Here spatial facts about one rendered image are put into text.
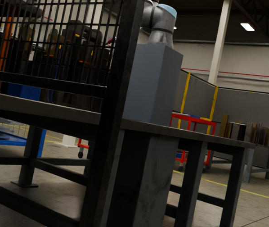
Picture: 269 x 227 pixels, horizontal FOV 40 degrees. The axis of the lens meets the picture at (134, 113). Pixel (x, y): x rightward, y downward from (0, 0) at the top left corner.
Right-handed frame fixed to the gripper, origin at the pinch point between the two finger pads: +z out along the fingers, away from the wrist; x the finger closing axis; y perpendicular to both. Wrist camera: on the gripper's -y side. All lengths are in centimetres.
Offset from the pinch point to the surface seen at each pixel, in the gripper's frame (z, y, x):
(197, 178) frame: 81, -5, -55
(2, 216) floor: 125, -54, 41
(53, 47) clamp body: 26, -64, 20
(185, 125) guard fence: 46, 615, 159
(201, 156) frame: 69, -6, -55
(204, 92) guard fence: -46, 682, 148
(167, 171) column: 79, -33, -45
